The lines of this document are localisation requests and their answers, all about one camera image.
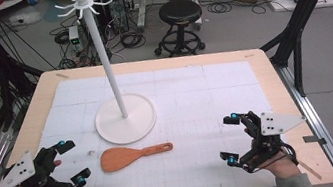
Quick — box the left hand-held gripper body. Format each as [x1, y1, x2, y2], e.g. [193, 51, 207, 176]
[0, 142, 76, 187]

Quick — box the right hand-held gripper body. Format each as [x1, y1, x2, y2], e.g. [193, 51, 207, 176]
[231, 101, 314, 176]

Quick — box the wooden rice spatula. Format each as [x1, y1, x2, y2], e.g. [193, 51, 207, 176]
[97, 137, 177, 175]

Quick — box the white hook stand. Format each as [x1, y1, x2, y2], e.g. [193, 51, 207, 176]
[53, 0, 162, 153]

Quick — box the person's right hand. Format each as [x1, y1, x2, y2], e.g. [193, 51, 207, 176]
[243, 120, 303, 185]

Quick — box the white grid mat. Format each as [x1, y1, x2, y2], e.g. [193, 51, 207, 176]
[25, 47, 293, 187]

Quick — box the strip of brown tape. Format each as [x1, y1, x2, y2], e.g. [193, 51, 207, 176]
[298, 156, 323, 184]
[54, 71, 71, 82]

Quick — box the small grey power supply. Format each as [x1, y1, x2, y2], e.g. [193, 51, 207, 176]
[66, 24, 85, 54]

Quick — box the black round stool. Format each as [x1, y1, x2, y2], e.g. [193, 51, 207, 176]
[146, 0, 210, 62]

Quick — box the white power strip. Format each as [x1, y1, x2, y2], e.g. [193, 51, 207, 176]
[8, 11, 44, 29]

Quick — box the black computer tower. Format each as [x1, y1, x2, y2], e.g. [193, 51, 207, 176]
[94, 0, 131, 40]

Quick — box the grey metal bracket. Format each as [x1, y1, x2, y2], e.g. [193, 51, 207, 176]
[302, 132, 327, 149]

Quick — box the coiled black cable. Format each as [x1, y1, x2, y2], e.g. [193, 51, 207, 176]
[206, 0, 237, 16]
[53, 29, 72, 47]
[249, 0, 273, 17]
[119, 29, 149, 52]

